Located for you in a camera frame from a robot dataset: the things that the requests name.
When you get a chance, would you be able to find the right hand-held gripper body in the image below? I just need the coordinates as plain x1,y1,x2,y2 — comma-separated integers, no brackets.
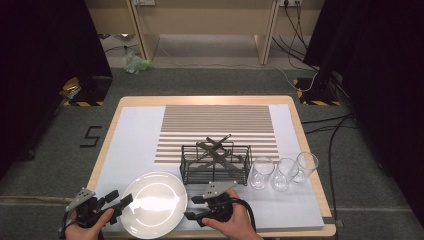
199,180,239,223

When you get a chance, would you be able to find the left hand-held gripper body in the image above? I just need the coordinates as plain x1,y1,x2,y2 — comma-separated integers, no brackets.
64,187,118,229

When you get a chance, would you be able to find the black wire basket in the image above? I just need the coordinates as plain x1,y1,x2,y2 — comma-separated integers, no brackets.
179,141,253,187

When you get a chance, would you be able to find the white round plate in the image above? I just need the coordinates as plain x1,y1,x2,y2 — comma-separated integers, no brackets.
119,171,189,240

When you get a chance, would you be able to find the steel fork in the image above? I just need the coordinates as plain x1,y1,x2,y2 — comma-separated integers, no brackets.
196,133,233,166
194,139,231,167

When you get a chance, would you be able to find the clear drinking glass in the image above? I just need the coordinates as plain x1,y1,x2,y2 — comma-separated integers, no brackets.
292,151,320,185
270,157,300,192
249,156,276,190

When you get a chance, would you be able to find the person's left hand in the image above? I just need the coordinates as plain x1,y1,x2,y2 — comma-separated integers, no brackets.
64,208,116,240

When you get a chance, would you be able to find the person's right hand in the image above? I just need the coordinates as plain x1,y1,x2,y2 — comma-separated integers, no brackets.
201,188,265,240

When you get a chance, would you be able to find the striped woven placemat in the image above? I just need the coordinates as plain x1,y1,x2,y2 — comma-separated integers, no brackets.
153,105,280,165

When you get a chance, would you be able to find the black stand base striped tape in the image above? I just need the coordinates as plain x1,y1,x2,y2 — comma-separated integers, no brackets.
63,75,113,108
293,77,343,107

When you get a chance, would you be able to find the yellow object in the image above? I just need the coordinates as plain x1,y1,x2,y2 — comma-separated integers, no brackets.
59,77,82,100

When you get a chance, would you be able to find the green plastic bag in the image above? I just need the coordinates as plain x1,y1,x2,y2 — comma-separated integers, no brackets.
122,53,157,75

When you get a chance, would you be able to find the black curtain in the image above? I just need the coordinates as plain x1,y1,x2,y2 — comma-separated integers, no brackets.
303,0,424,231
0,0,113,174

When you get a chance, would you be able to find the light wooden desk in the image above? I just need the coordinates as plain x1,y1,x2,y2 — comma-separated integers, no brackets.
84,0,326,66

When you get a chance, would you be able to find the right hand-held gripper cable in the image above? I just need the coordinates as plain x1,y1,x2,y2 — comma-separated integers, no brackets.
229,197,258,233

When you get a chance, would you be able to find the black cable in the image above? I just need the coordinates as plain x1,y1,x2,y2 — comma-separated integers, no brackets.
103,43,139,55
271,34,319,73
304,124,359,135
283,3,309,51
328,114,353,223
301,113,354,125

